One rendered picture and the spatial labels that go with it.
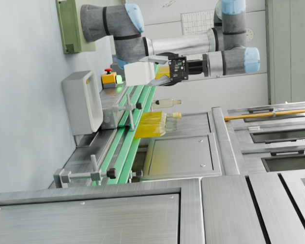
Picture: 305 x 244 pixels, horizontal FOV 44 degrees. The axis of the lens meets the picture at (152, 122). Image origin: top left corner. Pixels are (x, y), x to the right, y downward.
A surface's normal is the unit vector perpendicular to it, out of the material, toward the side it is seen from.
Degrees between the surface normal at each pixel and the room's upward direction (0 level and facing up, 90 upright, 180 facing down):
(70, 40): 90
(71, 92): 90
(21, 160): 0
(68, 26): 90
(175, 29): 90
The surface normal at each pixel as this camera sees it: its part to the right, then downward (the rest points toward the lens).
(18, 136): 0.99, -0.10
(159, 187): -0.13, -0.94
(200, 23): -0.08, 0.33
